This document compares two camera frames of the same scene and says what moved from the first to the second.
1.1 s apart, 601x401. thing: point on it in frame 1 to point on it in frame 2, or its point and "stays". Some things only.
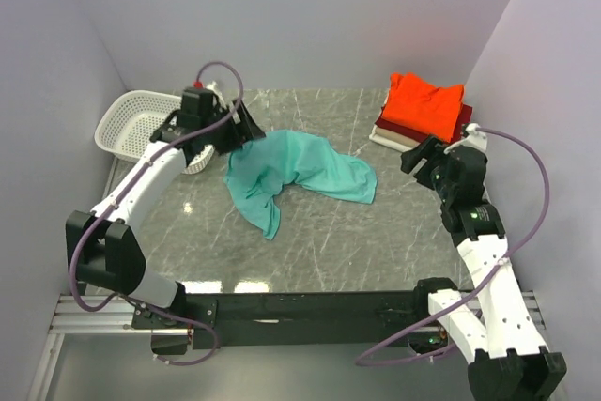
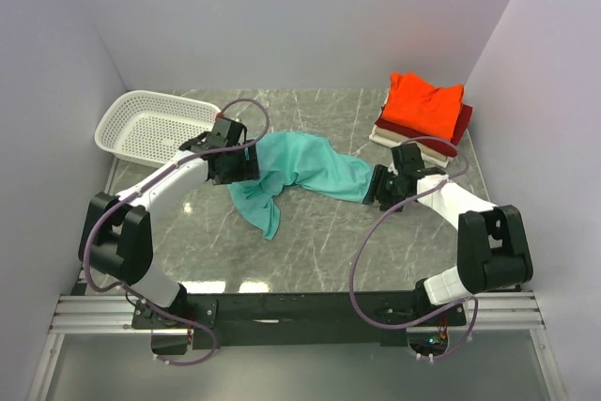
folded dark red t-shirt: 464,122 stays
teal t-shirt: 262,171 stays
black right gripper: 430,148 to 378,177
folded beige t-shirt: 393,133 stays
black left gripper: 240,133 to 248,170
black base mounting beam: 298,319 stays
